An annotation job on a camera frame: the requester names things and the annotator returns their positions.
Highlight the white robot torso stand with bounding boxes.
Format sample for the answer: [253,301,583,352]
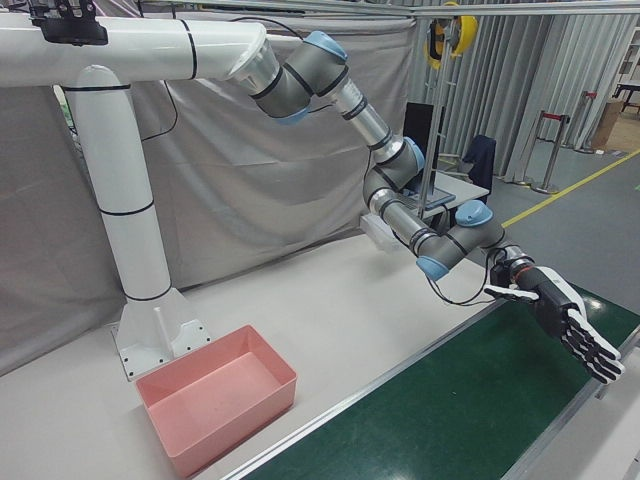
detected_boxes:
[0,14,269,384]

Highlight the white desk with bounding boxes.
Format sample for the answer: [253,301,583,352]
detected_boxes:
[424,167,491,236]

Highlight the flat white box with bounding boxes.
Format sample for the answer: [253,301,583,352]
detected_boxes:
[360,213,407,256]

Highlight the black head camera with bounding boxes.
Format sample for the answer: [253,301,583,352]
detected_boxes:
[27,0,109,47]

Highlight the aluminium frame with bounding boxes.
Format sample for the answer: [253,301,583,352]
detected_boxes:
[139,0,640,224]

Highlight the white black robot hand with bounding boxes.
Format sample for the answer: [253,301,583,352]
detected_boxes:
[483,266,627,386]

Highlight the black monitor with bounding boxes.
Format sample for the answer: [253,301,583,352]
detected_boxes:
[403,102,446,174]

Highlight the gray curtain cloth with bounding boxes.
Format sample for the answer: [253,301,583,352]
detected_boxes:
[0,0,421,377]

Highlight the silver stanchion post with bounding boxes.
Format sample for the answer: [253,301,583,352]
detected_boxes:
[574,89,601,154]
[529,110,571,195]

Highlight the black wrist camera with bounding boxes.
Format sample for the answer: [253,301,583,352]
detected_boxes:
[489,248,522,287]

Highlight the green conveyor belt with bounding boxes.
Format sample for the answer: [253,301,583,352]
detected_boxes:
[219,269,640,480]

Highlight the brown cardboard box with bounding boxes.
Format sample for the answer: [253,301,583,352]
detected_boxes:
[594,99,624,151]

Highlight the yellow hard hat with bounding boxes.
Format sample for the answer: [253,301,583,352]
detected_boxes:
[424,19,447,71]
[447,14,479,57]

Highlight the pink plastic basket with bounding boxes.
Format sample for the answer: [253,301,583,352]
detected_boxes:
[134,323,299,479]

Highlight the dark blue jacket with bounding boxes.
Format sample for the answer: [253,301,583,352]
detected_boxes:
[462,133,497,194]

